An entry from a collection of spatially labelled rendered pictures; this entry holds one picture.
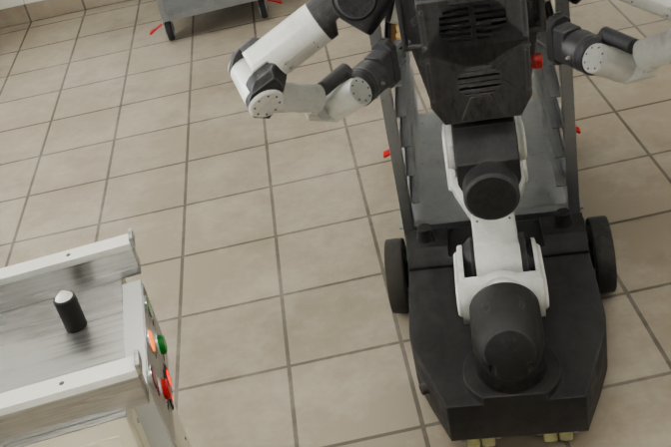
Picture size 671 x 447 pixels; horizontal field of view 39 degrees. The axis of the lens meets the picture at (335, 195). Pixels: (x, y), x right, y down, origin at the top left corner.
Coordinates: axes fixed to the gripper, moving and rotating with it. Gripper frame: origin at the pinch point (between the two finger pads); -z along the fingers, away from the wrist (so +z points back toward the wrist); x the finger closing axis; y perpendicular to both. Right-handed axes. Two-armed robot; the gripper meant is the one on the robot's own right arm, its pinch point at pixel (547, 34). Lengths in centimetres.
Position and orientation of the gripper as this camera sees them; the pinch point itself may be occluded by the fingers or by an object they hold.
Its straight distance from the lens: 231.7
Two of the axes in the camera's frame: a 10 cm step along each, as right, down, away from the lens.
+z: 4.4, 4.3, -7.9
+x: -1.8, -8.2, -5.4
